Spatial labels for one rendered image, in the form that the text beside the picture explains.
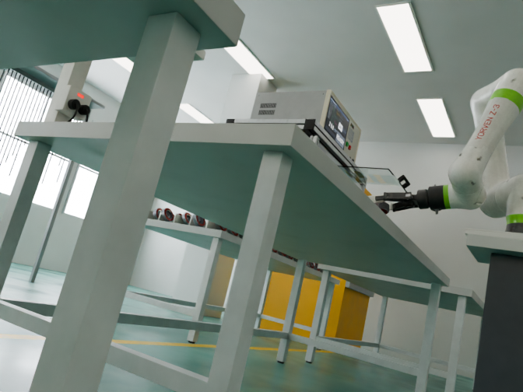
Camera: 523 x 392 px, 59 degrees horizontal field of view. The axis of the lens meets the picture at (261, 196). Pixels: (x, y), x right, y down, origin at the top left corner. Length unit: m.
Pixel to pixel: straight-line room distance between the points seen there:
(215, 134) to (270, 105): 1.15
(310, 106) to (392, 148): 5.89
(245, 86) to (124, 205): 6.07
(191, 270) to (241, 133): 5.08
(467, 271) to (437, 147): 1.96
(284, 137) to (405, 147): 6.96
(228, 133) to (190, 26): 0.46
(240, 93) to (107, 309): 6.10
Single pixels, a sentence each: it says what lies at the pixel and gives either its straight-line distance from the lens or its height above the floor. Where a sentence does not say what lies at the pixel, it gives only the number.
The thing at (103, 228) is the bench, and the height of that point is 0.42.
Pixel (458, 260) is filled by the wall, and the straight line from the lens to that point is 7.25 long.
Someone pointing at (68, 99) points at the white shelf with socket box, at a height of 0.85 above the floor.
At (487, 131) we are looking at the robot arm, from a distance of 1.81.
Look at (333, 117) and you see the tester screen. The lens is 2.13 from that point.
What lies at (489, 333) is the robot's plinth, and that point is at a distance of 1.73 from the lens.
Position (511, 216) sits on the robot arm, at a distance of 1.83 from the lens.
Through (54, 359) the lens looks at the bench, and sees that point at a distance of 0.57.
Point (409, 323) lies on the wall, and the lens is 7.25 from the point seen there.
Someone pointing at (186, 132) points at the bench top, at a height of 0.72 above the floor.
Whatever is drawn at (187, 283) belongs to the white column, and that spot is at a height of 0.33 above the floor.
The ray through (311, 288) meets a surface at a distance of 5.74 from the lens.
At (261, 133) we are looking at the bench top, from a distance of 1.01.
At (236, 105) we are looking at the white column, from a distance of 6.52.
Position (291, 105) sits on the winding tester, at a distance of 2.15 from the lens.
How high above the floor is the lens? 0.39
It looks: 12 degrees up
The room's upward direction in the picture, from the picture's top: 14 degrees clockwise
